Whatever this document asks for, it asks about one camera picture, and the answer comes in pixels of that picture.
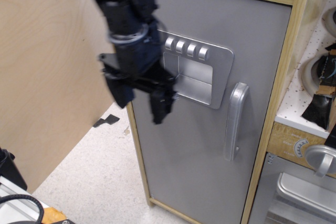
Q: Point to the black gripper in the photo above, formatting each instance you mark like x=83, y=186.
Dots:
x=136, y=64

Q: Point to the grey fridge door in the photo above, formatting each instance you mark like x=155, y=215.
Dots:
x=183, y=156

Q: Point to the silver fridge door handle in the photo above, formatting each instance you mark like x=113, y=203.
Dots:
x=236, y=105

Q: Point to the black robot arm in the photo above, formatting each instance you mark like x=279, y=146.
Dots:
x=127, y=17

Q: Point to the black tape piece on floor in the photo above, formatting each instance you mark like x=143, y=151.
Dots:
x=110, y=119

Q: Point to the silver ice dispenser panel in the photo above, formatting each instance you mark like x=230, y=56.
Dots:
x=201, y=69

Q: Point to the plywood board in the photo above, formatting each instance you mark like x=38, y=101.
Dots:
x=52, y=88

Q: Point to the orange tape piece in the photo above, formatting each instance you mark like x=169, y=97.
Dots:
x=52, y=215

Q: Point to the grey oven door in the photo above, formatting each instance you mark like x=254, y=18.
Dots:
x=270, y=207

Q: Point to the white speckled countertop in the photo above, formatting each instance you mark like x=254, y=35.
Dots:
x=296, y=99

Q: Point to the wooden toy kitchen frame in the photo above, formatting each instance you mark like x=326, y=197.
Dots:
x=303, y=14

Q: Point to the aluminium rail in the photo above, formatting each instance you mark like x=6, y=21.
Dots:
x=17, y=210

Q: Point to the silver oven door handle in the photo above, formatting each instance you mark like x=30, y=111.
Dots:
x=308, y=195

